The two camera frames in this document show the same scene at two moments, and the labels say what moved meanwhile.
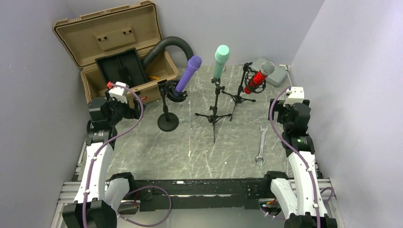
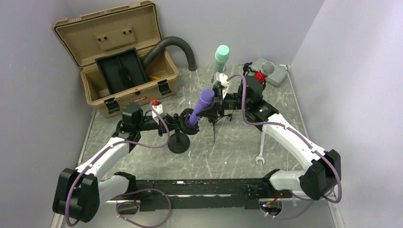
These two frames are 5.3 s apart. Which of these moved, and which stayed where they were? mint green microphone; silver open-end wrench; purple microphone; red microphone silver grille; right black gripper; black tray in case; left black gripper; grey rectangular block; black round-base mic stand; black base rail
Moved: left black gripper; black round-base mic stand; right black gripper; purple microphone
Stayed: black base rail; grey rectangular block; black tray in case; silver open-end wrench; mint green microphone; red microphone silver grille
